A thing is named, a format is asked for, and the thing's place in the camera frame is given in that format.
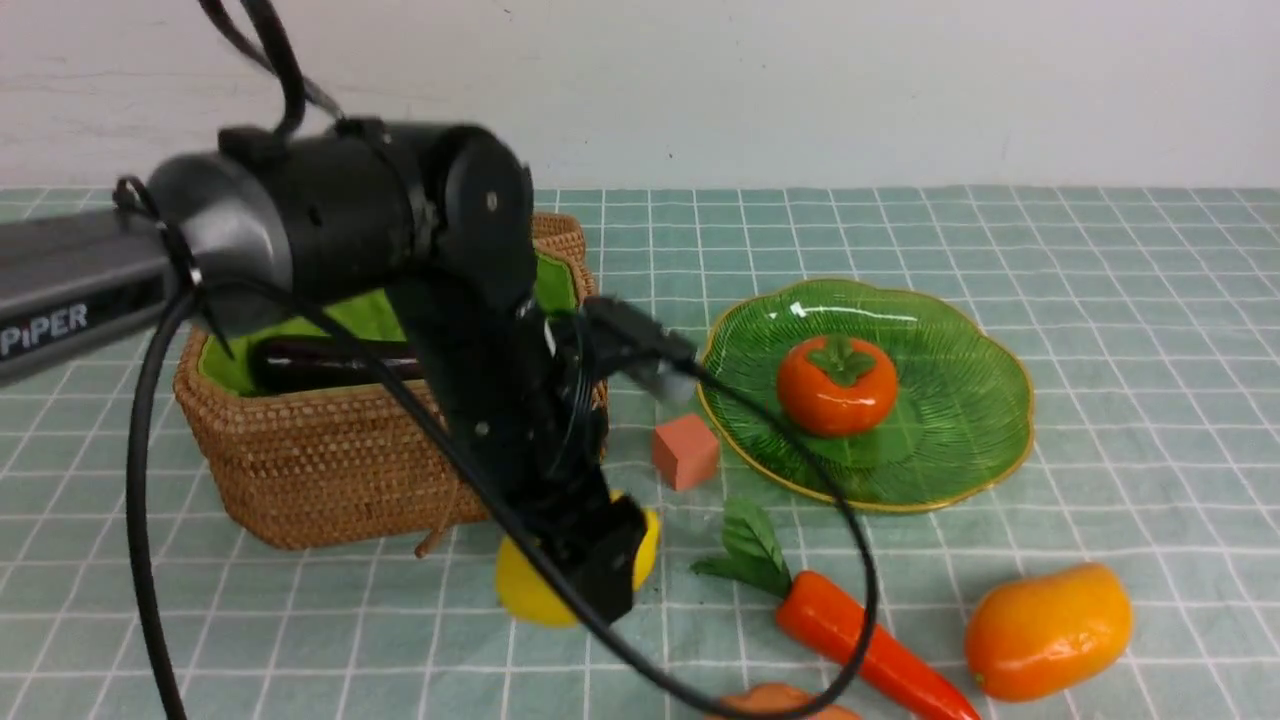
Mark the woven wicker basket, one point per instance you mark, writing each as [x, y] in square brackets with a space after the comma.
[317, 468]

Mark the dark purple eggplant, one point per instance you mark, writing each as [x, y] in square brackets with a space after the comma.
[294, 363]

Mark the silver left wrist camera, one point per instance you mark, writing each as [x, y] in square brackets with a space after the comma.
[622, 338]

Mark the tan potato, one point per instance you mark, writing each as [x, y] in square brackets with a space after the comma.
[769, 698]

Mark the orange carrot with leaves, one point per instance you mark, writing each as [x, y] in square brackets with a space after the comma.
[818, 613]

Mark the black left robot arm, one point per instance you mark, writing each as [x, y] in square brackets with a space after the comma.
[414, 246]

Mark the green glass plate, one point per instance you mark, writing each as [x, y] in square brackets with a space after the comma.
[964, 417]

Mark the yellow lemon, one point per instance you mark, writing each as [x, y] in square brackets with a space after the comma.
[605, 549]

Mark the salmon pink foam cube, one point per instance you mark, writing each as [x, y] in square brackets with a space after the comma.
[685, 452]

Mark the orange yellow mango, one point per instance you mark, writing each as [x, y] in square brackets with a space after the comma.
[1039, 636]

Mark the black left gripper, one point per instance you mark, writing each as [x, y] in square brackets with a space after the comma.
[520, 404]

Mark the orange persimmon with green top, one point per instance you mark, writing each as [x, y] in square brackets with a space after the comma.
[836, 385]

